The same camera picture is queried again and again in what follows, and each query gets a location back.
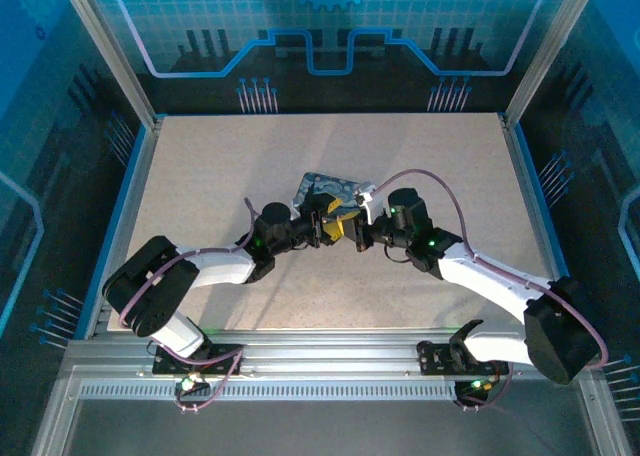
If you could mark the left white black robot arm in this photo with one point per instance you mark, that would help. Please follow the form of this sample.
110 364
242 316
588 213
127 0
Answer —
220 272

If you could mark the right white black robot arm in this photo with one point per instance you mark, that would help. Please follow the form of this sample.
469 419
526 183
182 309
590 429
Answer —
492 278

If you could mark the starry night picture mat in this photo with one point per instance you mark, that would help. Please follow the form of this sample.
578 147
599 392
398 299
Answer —
325 186

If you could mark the small lit connector board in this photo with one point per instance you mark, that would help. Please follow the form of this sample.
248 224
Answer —
189 383
475 386

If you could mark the aluminium table rail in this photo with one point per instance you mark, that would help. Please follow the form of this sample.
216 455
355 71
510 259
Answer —
330 348

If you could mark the aluminium side rail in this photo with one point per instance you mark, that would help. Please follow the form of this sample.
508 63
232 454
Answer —
535 196
130 216

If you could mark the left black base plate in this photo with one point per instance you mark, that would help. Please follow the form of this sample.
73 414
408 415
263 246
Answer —
225 358

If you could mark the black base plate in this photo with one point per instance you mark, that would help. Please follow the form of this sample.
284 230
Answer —
432 358
225 358

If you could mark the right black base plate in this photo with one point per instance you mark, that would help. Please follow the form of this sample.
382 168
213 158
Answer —
432 358

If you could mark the aluminium frame post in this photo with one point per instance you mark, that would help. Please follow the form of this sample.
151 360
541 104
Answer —
550 51
107 51

